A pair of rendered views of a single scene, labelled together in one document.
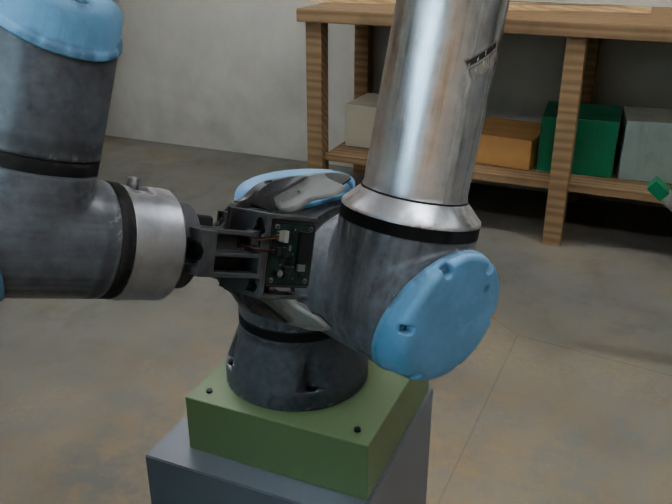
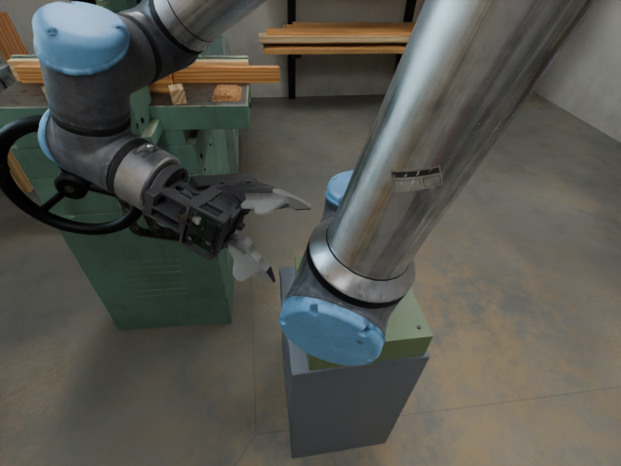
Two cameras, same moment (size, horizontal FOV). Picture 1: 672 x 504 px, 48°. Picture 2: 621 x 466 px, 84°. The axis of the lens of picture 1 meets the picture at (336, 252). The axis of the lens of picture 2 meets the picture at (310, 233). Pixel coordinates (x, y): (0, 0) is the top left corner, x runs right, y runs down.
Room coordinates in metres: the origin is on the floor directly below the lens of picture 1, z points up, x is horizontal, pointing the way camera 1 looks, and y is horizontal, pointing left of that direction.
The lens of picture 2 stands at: (0.51, -0.31, 1.23)
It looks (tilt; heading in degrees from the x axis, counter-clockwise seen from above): 42 degrees down; 56
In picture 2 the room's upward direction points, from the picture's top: 3 degrees clockwise
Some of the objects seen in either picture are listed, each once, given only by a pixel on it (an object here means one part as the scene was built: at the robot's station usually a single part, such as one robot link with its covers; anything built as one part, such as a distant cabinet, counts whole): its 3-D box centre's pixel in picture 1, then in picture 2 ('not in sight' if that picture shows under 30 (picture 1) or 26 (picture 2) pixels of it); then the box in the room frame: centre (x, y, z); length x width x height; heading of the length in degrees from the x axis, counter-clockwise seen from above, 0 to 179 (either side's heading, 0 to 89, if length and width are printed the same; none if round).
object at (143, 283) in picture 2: not in sight; (168, 214); (0.63, 0.88, 0.36); 0.58 x 0.45 x 0.71; 64
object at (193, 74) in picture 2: not in sight; (154, 74); (0.68, 0.72, 0.92); 0.66 x 0.02 x 0.04; 154
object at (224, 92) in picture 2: not in sight; (226, 90); (0.82, 0.55, 0.91); 0.10 x 0.07 x 0.02; 64
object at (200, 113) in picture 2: not in sight; (127, 109); (0.59, 0.64, 0.87); 0.61 x 0.30 x 0.06; 154
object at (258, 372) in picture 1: (297, 338); not in sight; (0.87, 0.05, 0.68); 0.19 x 0.19 x 0.10
